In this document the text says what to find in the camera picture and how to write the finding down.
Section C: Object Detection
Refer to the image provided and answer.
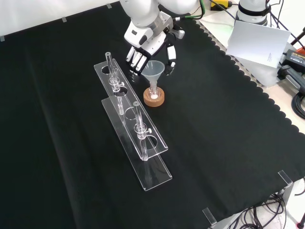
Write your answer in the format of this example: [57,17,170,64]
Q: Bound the black cloth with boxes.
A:
[0,0,305,229]

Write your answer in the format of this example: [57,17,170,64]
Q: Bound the clear cloth clip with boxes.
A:
[278,170,293,186]
[202,207,217,225]

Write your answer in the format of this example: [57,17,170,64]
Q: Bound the clear round-bottom flask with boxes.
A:
[147,81,160,100]

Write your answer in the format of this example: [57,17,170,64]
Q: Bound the grey table leg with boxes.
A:
[281,183,295,215]

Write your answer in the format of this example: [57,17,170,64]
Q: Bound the cork ring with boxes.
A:
[143,87,165,107]

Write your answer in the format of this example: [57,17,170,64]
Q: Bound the black floor cables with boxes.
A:
[224,190,305,229]

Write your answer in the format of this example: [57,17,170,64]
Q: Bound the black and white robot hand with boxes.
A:
[123,11,185,76]

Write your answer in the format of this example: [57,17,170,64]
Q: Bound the pale board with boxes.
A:
[225,20,292,69]

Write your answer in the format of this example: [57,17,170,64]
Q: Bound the black power adapter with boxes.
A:
[284,49,305,69]

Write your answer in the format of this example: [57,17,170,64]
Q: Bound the green cable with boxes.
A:
[175,0,206,21]

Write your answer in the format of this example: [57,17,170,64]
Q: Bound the yellow stop button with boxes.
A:
[210,0,233,10]

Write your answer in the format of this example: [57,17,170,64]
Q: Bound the translucent plastic funnel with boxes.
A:
[142,60,165,90]

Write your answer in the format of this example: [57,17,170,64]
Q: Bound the clear acrylic funnel stand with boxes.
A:
[93,51,173,192]

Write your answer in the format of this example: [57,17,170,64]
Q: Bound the coiled black cable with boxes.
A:
[292,92,305,120]

